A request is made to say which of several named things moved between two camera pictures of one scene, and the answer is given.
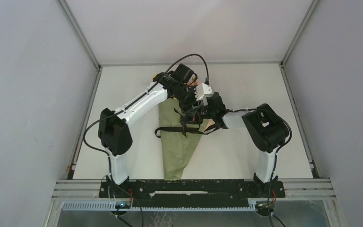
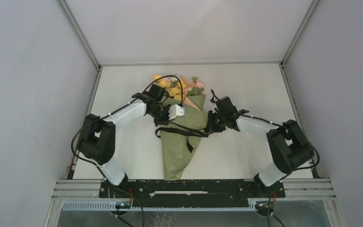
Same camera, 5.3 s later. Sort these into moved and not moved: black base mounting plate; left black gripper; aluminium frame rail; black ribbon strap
Moved: left black gripper; black ribbon strap
Not moved: black base mounting plate; aluminium frame rail
